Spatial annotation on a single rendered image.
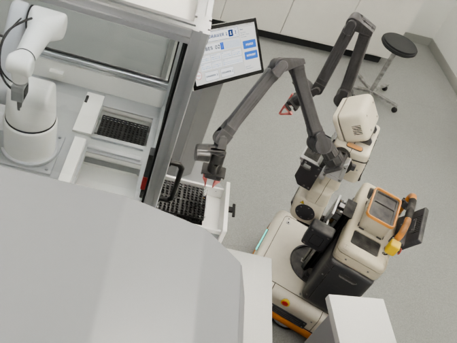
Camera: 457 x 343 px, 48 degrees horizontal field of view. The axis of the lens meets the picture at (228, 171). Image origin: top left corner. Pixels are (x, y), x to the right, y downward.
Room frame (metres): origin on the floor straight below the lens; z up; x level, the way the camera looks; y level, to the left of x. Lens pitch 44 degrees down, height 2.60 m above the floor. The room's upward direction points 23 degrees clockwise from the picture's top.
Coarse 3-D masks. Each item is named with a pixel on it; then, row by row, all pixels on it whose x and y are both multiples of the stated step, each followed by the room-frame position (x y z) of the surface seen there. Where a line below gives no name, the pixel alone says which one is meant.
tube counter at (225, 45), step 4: (228, 40) 2.49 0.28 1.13; (232, 40) 2.50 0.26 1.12; (236, 40) 2.53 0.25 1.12; (216, 44) 2.41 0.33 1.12; (220, 44) 2.43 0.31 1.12; (224, 44) 2.45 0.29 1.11; (228, 44) 2.47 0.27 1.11; (232, 44) 2.49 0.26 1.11; (236, 44) 2.52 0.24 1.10; (240, 44) 2.54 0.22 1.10; (216, 48) 2.40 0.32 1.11; (220, 48) 2.42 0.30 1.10; (224, 48) 2.44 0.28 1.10; (228, 48) 2.46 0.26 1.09
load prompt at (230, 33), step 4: (228, 28) 2.52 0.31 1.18; (232, 28) 2.54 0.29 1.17; (236, 28) 2.56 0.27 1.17; (212, 32) 2.42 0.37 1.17; (216, 32) 2.44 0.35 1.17; (220, 32) 2.46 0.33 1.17; (224, 32) 2.49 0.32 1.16; (228, 32) 2.51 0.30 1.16; (232, 32) 2.53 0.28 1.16; (236, 32) 2.55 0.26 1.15; (212, 36) 2.41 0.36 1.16; (216, 36) 2.43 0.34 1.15; (220, 36) 2.45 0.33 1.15; (224, 36) 2.47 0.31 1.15; (228, 36) 2.50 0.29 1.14; (232, 36) 2.52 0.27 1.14; (236, 36) 2.54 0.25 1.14; (208, 40) 2.38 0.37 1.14; (212, 40) 2.40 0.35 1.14; (216, 40) 2.42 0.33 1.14
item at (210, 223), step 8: (168, 176) 1.60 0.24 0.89; (168, 184) 1.60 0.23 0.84; (192, 184) 1.62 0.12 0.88; (200, 184) 1.63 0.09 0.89; (200, 192) 1.63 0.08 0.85; (208, 192) 1.64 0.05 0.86; (216, 192) 1.65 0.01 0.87; (208, 200) 1.62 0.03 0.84; (216, 200) 1.64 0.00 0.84; (208, 208) 1.57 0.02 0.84; (216, 208) 1.59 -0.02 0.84; (208, 216) 1.53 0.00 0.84; (216, 216) 1.55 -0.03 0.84; (208, 224) 1.49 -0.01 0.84; (216, 224) 1.50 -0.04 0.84; (216, 232) 1.42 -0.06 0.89
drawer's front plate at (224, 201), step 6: (228, 186) 1.66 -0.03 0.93; (228, 192) 1.63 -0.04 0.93; (222, 198) 1.63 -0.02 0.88; (228, 198) 1.59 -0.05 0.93; (222, 204) 1.58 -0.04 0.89; (222, 210) 1.54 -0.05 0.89; (222, 216) 1.50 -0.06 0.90; (222, 222) 1.46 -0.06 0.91; (222, 228) 1.42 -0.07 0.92; (222, 234) 1.41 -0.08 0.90
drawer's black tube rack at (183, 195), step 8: (184, 184) 1.59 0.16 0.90; (160, 192) 1.49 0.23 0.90; (168, 192) 1.51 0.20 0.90; (184, 192) 1.55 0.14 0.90; (192, 192) 1.57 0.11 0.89; (176, 200) 1.48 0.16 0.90; (184, 200) 1.50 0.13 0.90; (192, 200) 1.52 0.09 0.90; (200, 200) 1.54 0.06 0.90; (160, 208) 1.41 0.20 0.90; (168, 208) 1.45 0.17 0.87; (176, 208) 1.44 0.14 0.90; (184, 208) 1.46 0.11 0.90; (192, 208) 1.48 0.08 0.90; (200, 208) 1.49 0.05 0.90; (184, 216) 1.45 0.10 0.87; (192, 216) 1.46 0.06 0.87; (200, 216) 1.45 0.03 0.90; (200, 224) 1.44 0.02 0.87
